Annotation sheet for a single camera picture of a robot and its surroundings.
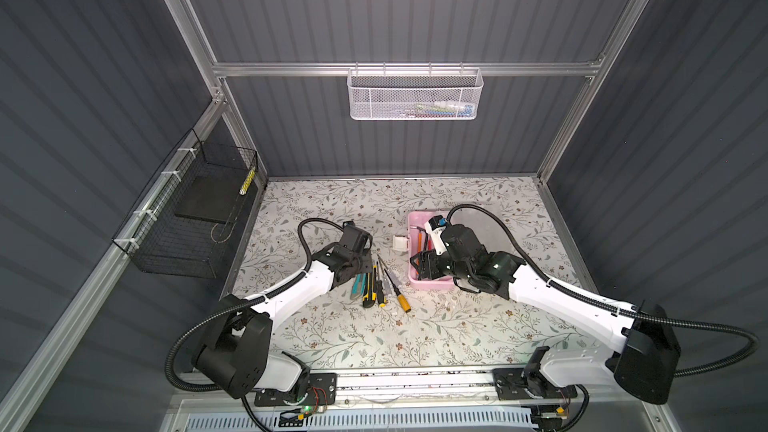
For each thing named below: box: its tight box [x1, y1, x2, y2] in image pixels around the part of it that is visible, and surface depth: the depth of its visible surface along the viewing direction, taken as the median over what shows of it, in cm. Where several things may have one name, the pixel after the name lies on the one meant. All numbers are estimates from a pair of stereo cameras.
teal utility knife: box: [350, 272, 367, 300], surface depth 92 cm
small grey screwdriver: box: [382, 270, 391, 301], surface depth 93 cm
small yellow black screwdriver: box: [376, 261, 386, 308], surface depth 91 cm
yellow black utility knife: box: [362, 265, 377, 308], surface depth 91 cm
